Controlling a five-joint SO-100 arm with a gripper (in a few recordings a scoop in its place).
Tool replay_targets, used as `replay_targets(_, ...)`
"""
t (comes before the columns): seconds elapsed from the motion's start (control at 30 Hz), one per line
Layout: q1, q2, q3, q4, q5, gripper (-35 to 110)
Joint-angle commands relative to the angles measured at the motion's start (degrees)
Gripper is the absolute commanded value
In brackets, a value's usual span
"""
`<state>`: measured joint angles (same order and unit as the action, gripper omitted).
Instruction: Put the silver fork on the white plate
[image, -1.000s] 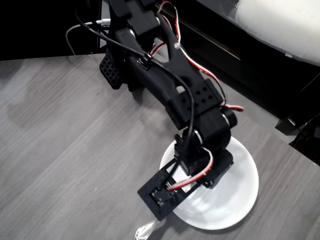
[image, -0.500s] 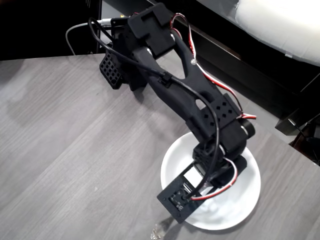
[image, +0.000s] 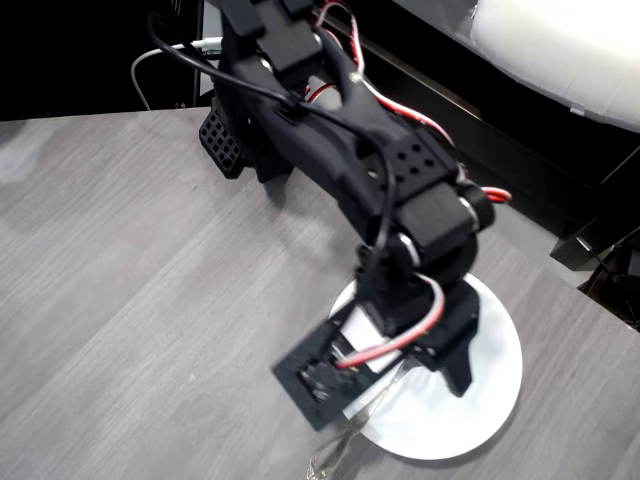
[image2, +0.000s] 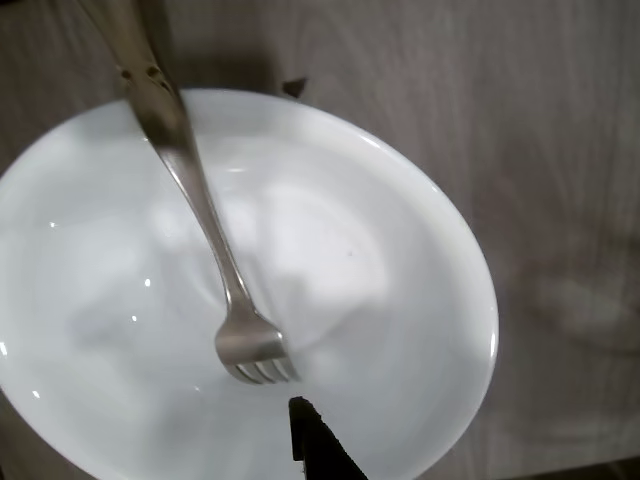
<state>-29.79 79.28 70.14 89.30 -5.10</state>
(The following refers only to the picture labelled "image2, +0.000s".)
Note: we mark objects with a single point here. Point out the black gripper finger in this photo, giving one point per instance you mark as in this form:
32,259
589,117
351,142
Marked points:
320,450

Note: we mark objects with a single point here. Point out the metal fork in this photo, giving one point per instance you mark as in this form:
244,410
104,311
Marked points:
165,125

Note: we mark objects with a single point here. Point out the white round plate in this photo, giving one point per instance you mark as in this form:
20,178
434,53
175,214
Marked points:
350,310

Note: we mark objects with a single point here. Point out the small black scrap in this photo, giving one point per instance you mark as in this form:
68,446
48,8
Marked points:
295,86

